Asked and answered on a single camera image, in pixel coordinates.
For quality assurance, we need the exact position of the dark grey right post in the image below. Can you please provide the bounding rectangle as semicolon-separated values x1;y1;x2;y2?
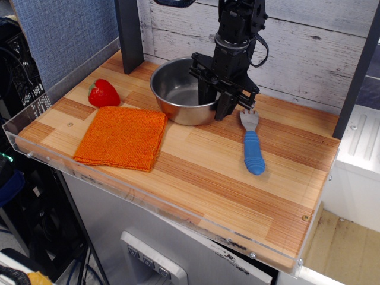
332;1;379;140

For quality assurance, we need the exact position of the dark grey post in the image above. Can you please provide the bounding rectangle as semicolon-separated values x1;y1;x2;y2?
114;0;144;74
332;1;379;140

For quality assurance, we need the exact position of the black plastic crate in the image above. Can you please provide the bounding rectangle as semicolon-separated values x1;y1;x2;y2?
2;33;44;106

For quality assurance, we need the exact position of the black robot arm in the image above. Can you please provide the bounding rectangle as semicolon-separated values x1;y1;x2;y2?
189;1;268;121

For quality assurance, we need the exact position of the metal bowl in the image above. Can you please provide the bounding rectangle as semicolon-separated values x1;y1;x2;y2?
150;58;217;126

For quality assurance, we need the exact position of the stainless toy fridge cabinet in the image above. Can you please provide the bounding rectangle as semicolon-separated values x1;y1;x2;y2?
61;173;278;284

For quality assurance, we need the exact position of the grey dispenser button panel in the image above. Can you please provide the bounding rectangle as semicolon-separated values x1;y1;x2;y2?
120;231;188;284

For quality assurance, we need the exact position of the orange red cloth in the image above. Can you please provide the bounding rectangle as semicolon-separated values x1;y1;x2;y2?
74;107;168;172

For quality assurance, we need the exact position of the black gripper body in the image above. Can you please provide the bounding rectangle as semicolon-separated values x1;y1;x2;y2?
189;41;259;109

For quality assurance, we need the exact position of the red toy strawberry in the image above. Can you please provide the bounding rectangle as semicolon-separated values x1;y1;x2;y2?
88;78;121;107

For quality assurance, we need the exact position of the black braided cable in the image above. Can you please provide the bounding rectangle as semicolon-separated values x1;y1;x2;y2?
0;265;30;285

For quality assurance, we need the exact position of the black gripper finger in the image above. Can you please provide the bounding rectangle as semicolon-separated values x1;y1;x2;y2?
198;75;217;105
214;93;238;121

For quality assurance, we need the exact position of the white ridged side unit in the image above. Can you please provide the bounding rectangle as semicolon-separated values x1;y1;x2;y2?
321;105;379;232

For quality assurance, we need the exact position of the dark grey left post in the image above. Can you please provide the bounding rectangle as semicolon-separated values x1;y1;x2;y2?
114;0;144;74

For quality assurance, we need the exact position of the blue handled metal fork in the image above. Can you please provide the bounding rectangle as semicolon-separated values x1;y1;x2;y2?
240;110;265;175

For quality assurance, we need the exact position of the clear acrylic table guard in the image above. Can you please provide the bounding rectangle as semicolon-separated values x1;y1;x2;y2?
4;94;337;275

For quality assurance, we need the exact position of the yellow cloth piece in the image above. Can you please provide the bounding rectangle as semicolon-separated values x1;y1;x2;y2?
27;271;53;285

